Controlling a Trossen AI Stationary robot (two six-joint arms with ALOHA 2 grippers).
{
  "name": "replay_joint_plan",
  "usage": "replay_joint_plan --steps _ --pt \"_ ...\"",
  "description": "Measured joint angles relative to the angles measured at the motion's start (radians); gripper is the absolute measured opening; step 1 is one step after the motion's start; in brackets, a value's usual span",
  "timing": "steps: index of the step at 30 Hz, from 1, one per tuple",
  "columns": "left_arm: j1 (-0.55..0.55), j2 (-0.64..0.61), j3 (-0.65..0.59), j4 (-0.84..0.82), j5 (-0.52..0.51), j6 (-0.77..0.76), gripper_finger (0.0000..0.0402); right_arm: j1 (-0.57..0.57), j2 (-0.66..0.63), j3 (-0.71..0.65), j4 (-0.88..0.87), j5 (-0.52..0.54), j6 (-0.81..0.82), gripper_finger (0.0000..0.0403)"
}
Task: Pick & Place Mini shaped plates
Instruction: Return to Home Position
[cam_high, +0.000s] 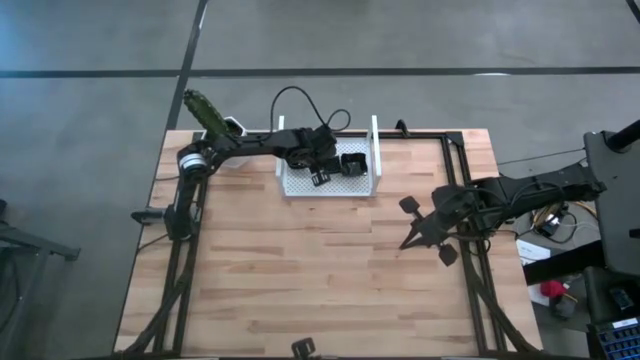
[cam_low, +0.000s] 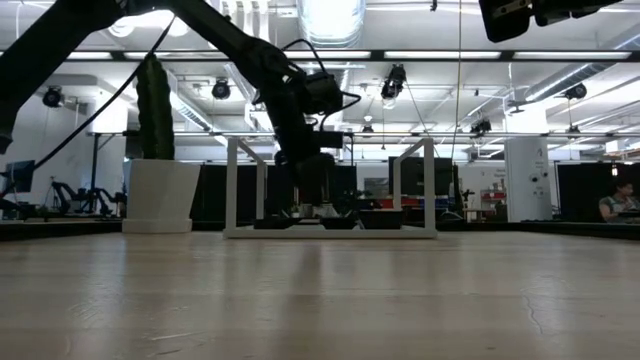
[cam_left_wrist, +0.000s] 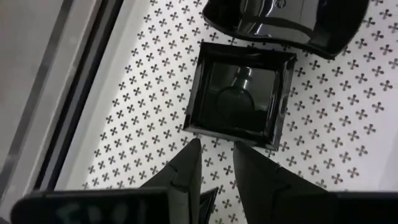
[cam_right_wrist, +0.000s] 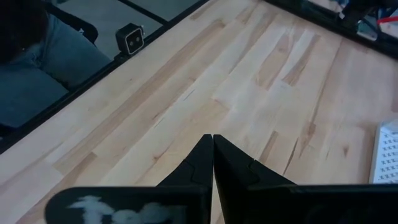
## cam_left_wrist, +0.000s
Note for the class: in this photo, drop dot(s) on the white perforated tray rack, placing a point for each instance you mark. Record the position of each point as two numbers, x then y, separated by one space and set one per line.
140 109

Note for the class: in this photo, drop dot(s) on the black teardrop mini plate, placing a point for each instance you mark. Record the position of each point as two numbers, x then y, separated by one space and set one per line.
206 205

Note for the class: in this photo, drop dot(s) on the black wavy square mini bowl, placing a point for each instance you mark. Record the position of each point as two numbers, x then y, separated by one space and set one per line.
280 28

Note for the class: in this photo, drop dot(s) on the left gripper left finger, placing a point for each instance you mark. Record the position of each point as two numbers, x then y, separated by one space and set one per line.
186 177

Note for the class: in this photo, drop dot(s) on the black square mini plate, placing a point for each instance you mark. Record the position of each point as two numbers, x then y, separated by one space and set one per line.
236 102

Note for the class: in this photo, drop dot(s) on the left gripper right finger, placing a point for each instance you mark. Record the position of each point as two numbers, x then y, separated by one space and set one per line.
267 193

